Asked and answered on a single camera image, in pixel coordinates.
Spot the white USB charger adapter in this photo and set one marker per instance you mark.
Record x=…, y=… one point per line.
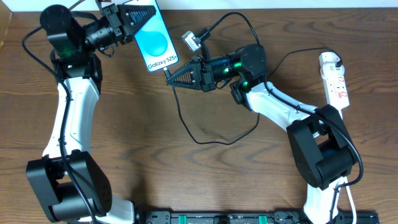
x=331, y=65

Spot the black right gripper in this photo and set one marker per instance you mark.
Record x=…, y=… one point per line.
x=206, y=73

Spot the white power strip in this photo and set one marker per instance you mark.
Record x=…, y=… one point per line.
x=335, y=88

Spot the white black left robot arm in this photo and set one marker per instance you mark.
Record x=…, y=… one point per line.
x=68, y=183

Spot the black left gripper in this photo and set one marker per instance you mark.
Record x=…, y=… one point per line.
x=115, y=21

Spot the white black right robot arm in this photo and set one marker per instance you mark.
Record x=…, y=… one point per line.
x=322, y=148

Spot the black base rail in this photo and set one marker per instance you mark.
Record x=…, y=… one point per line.
x=283, y=217

